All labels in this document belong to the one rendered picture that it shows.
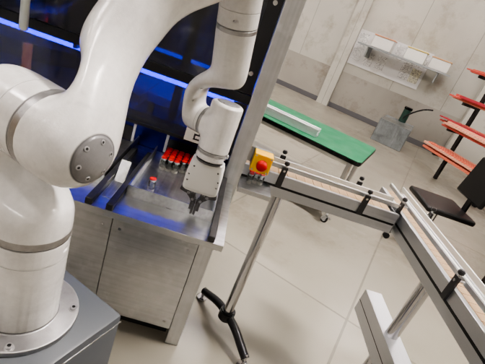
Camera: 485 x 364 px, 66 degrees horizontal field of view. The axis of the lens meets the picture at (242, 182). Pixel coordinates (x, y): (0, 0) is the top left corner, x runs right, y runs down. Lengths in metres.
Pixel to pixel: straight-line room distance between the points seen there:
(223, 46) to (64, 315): 0.62
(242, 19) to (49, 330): 0.69
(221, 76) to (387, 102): 8.80
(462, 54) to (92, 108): 9.23
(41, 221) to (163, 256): 1.02
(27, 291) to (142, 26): 0.44
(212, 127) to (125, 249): 0.83
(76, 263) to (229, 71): 1.16
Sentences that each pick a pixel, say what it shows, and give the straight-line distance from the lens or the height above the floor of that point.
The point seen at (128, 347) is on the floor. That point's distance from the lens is 1.87.
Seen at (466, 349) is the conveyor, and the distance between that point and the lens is 1.27.
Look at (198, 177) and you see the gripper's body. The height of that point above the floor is 1.02.
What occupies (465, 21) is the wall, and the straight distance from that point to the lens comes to 9.60.
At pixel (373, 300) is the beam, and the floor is 0.55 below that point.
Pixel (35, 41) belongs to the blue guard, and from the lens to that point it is 1.44.
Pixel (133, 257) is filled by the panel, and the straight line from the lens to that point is 1.63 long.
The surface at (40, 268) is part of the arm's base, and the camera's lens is 0.67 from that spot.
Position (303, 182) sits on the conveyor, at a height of 0.93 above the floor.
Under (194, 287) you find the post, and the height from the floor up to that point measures 0.37.
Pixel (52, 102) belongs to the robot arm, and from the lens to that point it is 0.53.
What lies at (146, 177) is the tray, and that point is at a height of 0.88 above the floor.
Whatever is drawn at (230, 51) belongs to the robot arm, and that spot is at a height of 1.37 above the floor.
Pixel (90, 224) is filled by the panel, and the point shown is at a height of 0.52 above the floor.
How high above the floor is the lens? 1.46
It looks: 24 degrees down
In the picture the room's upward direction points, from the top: 21 degrees clockwise
